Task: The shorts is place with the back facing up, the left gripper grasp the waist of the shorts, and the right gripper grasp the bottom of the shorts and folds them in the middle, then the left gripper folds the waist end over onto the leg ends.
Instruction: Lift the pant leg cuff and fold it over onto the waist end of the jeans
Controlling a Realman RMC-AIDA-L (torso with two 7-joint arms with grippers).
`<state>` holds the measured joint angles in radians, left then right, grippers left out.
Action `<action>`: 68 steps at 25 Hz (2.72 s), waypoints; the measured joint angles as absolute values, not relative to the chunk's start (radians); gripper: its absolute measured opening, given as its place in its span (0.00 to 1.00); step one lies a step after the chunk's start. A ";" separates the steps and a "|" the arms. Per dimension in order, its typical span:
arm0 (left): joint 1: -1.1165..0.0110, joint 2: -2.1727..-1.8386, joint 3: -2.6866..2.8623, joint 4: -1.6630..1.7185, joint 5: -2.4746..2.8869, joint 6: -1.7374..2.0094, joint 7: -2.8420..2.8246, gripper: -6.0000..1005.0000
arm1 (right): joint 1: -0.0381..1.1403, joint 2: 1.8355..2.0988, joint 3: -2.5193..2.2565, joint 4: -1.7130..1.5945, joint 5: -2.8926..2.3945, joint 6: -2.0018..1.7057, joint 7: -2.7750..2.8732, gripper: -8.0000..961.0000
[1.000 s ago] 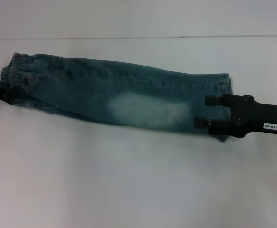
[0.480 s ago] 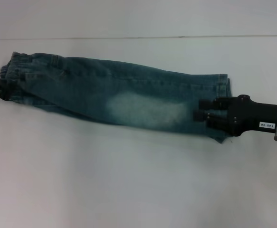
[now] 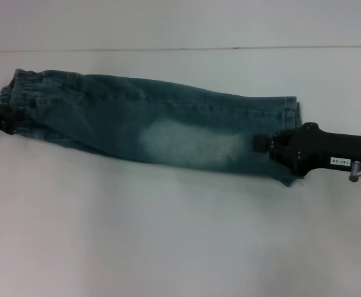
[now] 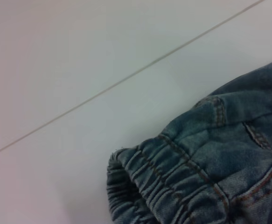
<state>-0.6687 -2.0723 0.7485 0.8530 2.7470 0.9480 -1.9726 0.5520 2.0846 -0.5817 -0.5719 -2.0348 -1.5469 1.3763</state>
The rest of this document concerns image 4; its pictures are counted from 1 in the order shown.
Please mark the blue denim shorts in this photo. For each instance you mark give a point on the blue denim shorts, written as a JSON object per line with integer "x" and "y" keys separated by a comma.
{"x": 208, "y": 168}

